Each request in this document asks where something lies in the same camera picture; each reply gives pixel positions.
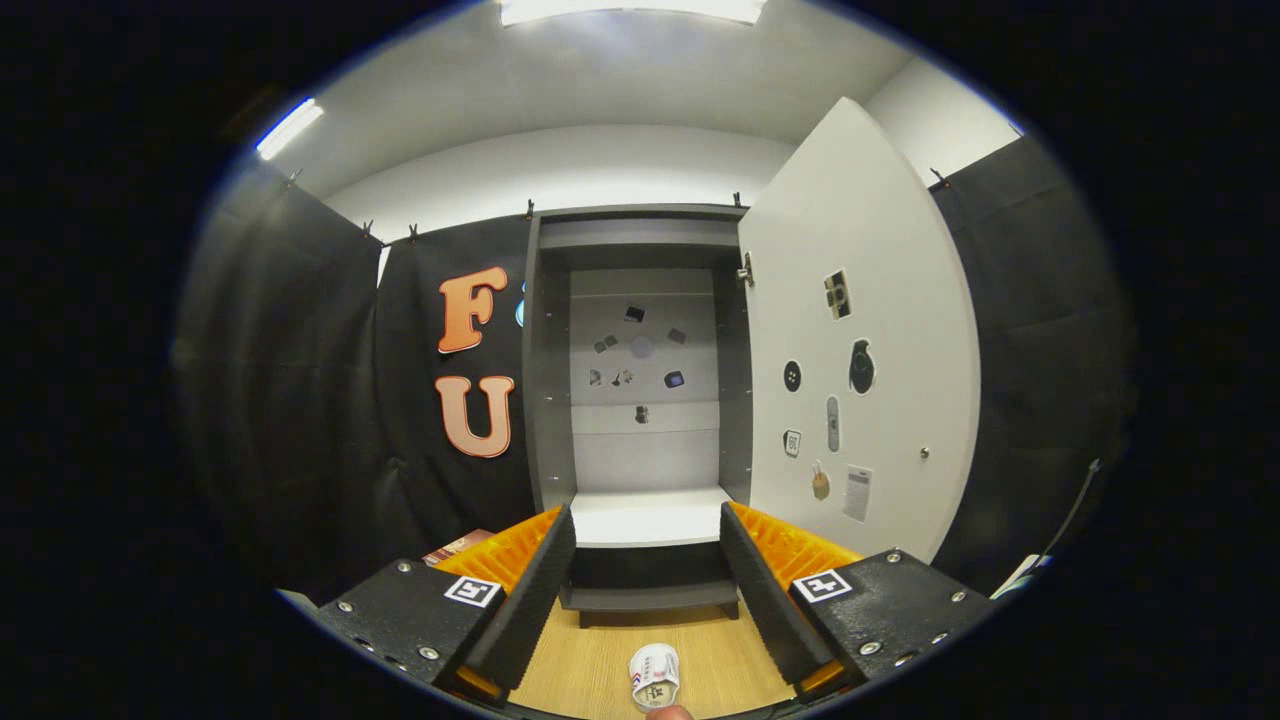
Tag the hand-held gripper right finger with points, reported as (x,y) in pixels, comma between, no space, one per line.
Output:
(765,600)

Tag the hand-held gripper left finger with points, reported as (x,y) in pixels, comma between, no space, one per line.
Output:
(535,595)

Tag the white canvas shoe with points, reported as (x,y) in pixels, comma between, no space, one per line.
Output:
(655,675)

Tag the dark grey shoe cabinet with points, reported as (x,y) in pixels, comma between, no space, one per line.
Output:
(548,400)

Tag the white shoe cabinet door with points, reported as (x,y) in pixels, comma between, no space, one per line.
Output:
(900,250)

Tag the metal door hinge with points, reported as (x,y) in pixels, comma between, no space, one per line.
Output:
(746,270)

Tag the black backdrop cloth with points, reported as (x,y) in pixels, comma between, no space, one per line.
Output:
(300,400)

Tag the row of black cloth clips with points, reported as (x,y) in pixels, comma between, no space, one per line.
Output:
(412,233)

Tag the narrow ceiling light strip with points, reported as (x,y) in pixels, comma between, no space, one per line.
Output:
(290,128)

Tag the large ceiling light panel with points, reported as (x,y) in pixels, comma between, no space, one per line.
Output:
(630,10)

